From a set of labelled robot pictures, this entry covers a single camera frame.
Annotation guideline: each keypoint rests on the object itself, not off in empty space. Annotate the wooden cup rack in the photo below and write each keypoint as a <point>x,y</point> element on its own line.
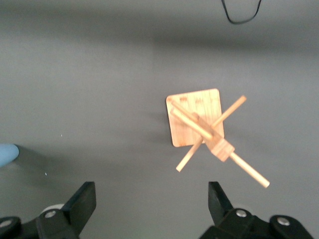
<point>194,109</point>

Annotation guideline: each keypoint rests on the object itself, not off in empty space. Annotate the light blue cup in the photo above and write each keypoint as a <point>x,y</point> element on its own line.
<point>7,154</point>

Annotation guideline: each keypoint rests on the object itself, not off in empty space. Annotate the grey table mat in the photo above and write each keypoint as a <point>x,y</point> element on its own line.
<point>99,74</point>

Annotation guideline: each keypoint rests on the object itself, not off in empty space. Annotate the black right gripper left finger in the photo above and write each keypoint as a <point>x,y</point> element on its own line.
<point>64,224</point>

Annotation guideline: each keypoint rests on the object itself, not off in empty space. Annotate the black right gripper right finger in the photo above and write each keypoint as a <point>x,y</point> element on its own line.
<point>236,224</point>

